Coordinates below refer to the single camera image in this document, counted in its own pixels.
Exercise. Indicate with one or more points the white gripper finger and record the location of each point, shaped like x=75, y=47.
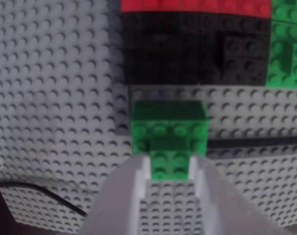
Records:
x=224, y=203
x=114, y=203

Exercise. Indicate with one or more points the green lego cube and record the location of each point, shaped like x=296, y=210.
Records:
x=290, y=11
x=167, y=132
x=287, y=63

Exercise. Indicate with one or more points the grey lego baseplate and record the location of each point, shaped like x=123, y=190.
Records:
x=52, y=73

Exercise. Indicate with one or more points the black lego cube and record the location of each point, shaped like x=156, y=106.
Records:
x=241, y=56
x=160, y=49

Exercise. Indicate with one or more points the red lego cube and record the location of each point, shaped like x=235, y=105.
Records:
x=234, y=7
x=158, y=6

